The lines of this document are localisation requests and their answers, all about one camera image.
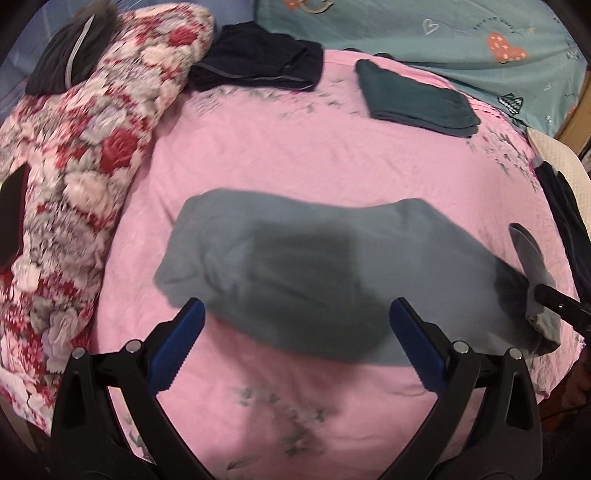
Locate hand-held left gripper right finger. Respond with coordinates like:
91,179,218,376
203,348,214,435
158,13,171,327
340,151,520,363
383,297,544,480

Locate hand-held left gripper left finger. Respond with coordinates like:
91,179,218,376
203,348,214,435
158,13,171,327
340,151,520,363
51,298,206,480

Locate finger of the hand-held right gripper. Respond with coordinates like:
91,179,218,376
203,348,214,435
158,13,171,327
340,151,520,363
533,282,591,336

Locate grey pants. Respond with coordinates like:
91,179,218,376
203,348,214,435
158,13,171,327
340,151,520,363
154,187,563,366

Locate folded dark teal pants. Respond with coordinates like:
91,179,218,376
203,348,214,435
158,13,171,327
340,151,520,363
355,59,481,138

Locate folded navy pants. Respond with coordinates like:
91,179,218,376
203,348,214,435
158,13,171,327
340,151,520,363
187,23,324,92

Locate dark navy garment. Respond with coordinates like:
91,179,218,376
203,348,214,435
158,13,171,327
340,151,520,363
533,161,591,302

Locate white quilted pillow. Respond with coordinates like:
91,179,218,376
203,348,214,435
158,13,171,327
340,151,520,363
526,128,591,186

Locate black smartphone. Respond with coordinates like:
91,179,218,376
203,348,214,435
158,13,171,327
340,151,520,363
0,161,31,267

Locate red floral quilt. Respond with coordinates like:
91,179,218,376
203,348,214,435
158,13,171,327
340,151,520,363
0,2,218,437

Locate pink floral bedsheet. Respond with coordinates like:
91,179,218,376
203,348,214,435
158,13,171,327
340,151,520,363
88,48,585,477

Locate teal heart print blanket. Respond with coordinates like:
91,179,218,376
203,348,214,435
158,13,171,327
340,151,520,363
254,0,591,140

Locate dark grey striped garment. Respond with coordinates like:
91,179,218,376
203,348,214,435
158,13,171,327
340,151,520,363
25,0,119,96

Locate wooden bed frame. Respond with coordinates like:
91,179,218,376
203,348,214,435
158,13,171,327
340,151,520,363
554,65,591,155

